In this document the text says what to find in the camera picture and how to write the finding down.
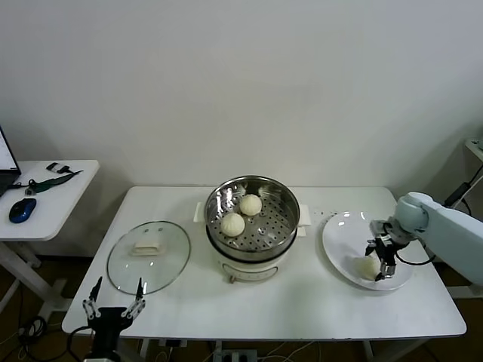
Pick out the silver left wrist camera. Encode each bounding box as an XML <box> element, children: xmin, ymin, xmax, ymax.
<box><xmin>85</xmin><ymin>352</ymin><xmax>121</xmax><ymax>362</ymax></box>

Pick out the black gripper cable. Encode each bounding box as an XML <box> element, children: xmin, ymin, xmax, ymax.
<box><xmin>394</xmin><ymin>241</ymin><xmax>437</xmax><ymax>267</ymax></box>
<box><xmin>67</xmin><ymin>326</ymin><xmax>95</xmax><ymax>362</ymax></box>

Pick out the white floor power strip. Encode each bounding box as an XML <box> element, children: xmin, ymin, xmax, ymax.
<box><xmin>211</xmin><ymin>348</ymin><xmax>260</xmax><ymax>362</ymax></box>

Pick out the white side table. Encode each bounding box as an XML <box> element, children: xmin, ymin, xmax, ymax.
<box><xmin>0</xmin><ymin>160</ymin><xmax>100</xmax><ymax>321</ymax></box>

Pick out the perforated steel steamer basket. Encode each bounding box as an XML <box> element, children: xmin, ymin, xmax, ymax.
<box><xmin>205</xmin><ymin>174</ymin><xmax>302</xmax><ymax>257</ymax></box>

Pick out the black laptop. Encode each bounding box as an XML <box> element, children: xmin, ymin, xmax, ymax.
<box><xmin>0</xmin><ymin>124</ymin><xmax>22</xmax><ymax>198</ymax></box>

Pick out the small black card device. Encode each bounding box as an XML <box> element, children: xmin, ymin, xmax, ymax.
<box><xmin>46</xmin><ymin>161</ymin><xmax>72</xmax><ymax>175</ymax></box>

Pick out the black power adapter cable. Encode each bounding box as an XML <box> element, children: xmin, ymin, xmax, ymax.
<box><xmin>443</xmin><ymin>165</ymin><xmax>483</xmax><ymax>216</ymax></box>

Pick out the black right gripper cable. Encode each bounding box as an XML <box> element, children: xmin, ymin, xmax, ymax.
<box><xmin>394</xmin><ymin>241</ymin><xmax>437</xmax><ymax>267</ymax></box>

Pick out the round glass pot lid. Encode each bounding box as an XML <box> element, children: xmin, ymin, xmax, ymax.
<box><xmin>106</xmin><ymin>220</ymin><xmax>192</xmax><ymax>296</ymax></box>

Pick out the large white plate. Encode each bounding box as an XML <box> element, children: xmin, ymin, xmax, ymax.
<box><xmin>321</xmin><ymin>210</ymin><xmax>415</xmax><ymax>292</ymax></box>

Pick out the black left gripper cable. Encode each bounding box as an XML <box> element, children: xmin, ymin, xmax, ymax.
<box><xmin>67</xmin><ymin>326</ymin><xmax>95</xmax><ymax>362</ymax></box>

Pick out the blue computer mouse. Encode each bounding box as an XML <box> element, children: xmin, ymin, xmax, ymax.
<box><xmin>8</xmin><ymin>198</ymin><xmax>38</xmax><ymax>224</ymax></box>

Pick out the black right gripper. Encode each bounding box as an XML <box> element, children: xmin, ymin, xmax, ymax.
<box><xmin>363</xmin><ymin>232</ymin><xmax>398</xmax><ymax>283</ymax></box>

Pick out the white shelf stand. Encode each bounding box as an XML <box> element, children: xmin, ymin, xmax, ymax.
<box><xmin>447</xmin><ymin>137</ymin><xmax>483</xmax><ymax>299</ymax></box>

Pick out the white steamed baozi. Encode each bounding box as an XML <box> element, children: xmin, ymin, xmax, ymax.
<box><xmin>239</xmin><ymin>194</ymin><xmax>263</xmax><ymax>216</ymax></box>
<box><xmin>352</xmin><ymin>256</ymin><xmax>380</xmax><ymax>281</ymax></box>
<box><xmin>220</xmin><ymin>213</ymin><xmax>246</xmax><ymax>238</ymax></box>

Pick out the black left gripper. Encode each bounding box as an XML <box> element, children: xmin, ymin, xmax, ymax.
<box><xmin>82</xmin><ymin>276</ymin><xmax>147</xmax><ymax>354</ymax></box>

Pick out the black floor cable coil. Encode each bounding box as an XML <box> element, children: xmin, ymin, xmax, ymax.
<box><xmin>17</xmin><ymin>314</ymin><xmax>72</xmax><ymax>362</ymax></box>

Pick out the white electric cooker pot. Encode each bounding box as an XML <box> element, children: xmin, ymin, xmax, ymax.
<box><xmin>193</xmin><ymin>201</ymin><xmax>313</xmax><ymax>284</ymax></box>

